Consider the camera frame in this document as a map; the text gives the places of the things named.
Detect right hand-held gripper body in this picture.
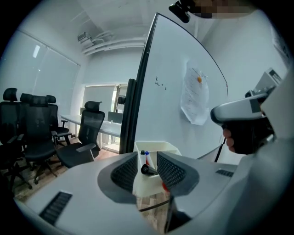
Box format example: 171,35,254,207
221,67,288,155

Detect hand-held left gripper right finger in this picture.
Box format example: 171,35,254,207
157,151,244,234

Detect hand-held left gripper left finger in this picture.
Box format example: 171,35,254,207
13,151,166,235

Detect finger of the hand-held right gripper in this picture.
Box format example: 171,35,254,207
210,96,254,126

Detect white plastic marker box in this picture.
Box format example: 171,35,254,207
133,141,182,198

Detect black framed whiteboard on stand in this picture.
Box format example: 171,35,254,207
119,12,230,163

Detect person's right hand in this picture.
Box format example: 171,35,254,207
222,128,236,153

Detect crumpled printed paper sheet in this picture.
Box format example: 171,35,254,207
180,60,210,126

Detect white office desk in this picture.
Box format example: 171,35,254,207
60,114,122,150

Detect group of black office chairs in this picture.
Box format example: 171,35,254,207
0,87,106,191

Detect black computer monitor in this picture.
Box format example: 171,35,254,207
107,112,123,123

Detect person's head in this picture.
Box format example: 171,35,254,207
190,0,255,19

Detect black head camera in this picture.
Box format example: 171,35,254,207
168,0,192,23

